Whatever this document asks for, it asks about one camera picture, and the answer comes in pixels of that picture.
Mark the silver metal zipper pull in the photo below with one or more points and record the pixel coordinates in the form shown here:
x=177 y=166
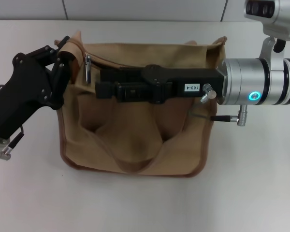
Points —
x=88 y=70

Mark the khaki canvas food bag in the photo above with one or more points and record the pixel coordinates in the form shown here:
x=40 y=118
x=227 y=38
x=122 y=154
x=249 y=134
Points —
x=140 y=135

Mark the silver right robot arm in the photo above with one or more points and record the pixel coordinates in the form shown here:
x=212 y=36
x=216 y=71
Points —
x=244 y=79

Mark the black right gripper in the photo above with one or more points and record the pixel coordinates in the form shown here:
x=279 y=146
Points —
x=178 y=79

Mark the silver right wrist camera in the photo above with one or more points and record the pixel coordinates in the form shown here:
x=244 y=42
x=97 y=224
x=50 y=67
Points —
x=268 y=14

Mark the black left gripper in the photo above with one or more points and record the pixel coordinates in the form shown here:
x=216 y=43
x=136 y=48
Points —
x=21 y=96

